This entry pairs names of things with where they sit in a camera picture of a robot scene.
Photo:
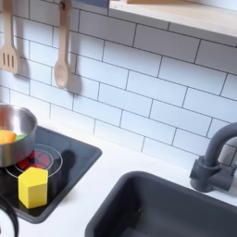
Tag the dark grey sink basin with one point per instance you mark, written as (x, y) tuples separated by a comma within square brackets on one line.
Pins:
[(166, 209)]

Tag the green toy vegetable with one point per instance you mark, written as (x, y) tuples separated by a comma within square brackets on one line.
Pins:
[(21, 136)]

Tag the wooden shelf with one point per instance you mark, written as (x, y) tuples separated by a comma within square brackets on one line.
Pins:
[(185, 15)]

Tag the steel pot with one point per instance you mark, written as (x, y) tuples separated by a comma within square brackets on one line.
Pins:
[(18, 122)]

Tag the wooden slotted spatula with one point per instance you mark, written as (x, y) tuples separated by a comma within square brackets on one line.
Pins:
[(8, 57)]

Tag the dark grey tap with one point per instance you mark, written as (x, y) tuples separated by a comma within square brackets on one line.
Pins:
[(213, 172)]

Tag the yellow hexagonal block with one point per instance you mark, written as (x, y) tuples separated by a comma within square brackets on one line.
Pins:
[(32, 188)]

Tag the black stove top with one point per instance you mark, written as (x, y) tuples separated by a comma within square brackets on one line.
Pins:
[(77, 157)]

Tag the wooden spoon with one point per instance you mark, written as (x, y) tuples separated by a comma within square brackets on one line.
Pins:
[(61, 69)]

